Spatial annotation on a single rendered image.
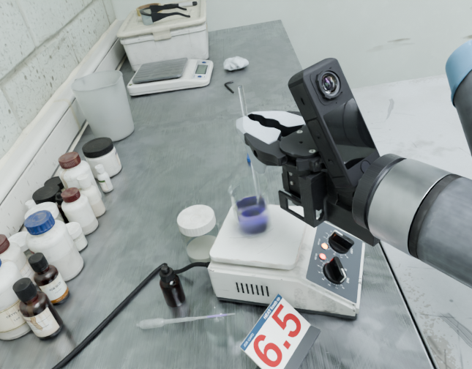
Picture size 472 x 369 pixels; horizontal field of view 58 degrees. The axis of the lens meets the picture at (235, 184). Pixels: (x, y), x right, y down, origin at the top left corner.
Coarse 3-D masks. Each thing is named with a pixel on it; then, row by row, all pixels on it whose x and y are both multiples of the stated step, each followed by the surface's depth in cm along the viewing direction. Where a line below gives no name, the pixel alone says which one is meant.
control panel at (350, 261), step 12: (324, 228) 62; (336, 228) 63; (324, 240) 60; (360, 240) 63; (312, 252) 58; (324, 252) 59; (336, 252) 60; (348, 252) 60; (360, 252) 61; (312, 264) 56; (324, 264) 57; (348, 264) 59; (360, 264) 60; (312, 276) 55; (324, 276) 56; (348, 276) 57; (336, 288) 55; (348, 288) 56
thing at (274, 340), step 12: (276, 312) 55; (288, 312) 56; (264, 324) 53; (276, 324) 54; (288, 324) 55; (300, 324) 55; (264, 336) 53; (276, 336) 53; (288, 336) 54; (252, 348) 51; (264, 348) 52; (276, 348) 52; (288, 348) 53; (264, 360) 51; (276, 360) 52
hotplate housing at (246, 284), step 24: (312, 240) 60; (216, 264) 58; (240, 264) 58; (216, 288) 60; (240, 288) 58; (264, 288) 57; (288, 288) 56; (312, 288) 54; (360, 288) 57; (312, 312) 57; (336, 312) 55
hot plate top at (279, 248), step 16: (272, 208) 64; (224, 224) 62; (272, 224) 61; (288, 224) 60; (304, 224) 60; (224, 240) 59; (240, 240) 59; (256, 240) 58; (272, 240) 58; (288, 240) 57; (224, 256) 57; (240, 256) 56; (256, 256) 56; (272, 256) 55; (288, 256) 55
